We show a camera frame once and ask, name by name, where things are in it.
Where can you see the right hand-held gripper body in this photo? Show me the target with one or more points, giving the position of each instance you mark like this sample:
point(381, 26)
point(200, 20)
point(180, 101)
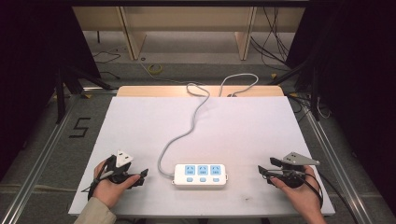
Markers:
point(294, 169)

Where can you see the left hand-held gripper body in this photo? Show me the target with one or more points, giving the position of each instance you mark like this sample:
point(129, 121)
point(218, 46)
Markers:
point(120, 169)

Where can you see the person's left hand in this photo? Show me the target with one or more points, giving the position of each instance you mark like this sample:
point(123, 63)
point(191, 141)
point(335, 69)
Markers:
point(109, 189)

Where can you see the person's right hand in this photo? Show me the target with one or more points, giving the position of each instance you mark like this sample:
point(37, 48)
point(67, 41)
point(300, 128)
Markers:
point(300, 196)

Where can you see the white table mat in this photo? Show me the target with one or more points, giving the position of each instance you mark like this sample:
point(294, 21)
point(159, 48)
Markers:
point(236, 133)

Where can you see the white power strip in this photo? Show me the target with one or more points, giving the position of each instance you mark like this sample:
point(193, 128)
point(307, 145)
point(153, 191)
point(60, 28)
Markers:
point(200, 176)

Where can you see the black metal stand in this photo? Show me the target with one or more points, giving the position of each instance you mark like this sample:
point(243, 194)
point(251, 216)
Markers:
point(67, 84)
point(306, 77)

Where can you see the black curtain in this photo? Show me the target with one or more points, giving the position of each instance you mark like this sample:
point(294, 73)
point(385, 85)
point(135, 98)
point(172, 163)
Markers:
point(34, 77)
point(355, 93)

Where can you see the yellow tape roll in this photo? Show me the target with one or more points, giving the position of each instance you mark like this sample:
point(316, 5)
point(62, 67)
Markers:
point(154, 68)

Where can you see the wooden shelf unit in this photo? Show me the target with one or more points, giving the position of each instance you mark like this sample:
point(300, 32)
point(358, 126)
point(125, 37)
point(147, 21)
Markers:
point(186, 28)

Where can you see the metal floor rail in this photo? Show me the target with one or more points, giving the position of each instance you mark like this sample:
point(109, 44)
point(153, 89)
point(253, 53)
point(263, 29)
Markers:
point(337, 168)
point(34, 169)

